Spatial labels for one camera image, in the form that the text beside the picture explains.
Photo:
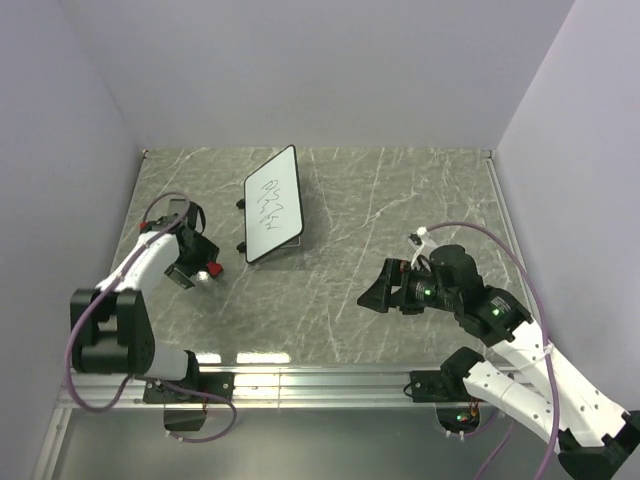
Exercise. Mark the red and black eraser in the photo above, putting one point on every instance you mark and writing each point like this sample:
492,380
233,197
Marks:
214,269

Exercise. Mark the aluminium front rail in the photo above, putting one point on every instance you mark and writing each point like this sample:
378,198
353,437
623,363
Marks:
278,386

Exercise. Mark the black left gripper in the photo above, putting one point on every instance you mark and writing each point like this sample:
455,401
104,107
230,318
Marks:
206,252

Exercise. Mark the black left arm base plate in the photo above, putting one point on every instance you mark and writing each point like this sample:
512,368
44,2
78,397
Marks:
207,387

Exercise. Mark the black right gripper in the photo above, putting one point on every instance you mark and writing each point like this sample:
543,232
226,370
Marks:
379,295

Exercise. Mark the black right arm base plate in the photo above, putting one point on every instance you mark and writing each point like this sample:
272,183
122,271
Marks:
448,386

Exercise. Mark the small black-framed whiteboard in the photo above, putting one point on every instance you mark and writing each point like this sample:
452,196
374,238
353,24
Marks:
273,208

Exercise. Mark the aluminium rail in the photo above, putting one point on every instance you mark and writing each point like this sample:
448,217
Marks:
531,297
278,386

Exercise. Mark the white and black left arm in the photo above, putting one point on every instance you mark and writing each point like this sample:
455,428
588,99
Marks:
111,332

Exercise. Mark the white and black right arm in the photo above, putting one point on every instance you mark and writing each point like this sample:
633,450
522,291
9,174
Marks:
591,434

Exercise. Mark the aluminium right side rail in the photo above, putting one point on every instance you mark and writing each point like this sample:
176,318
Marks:
531,297

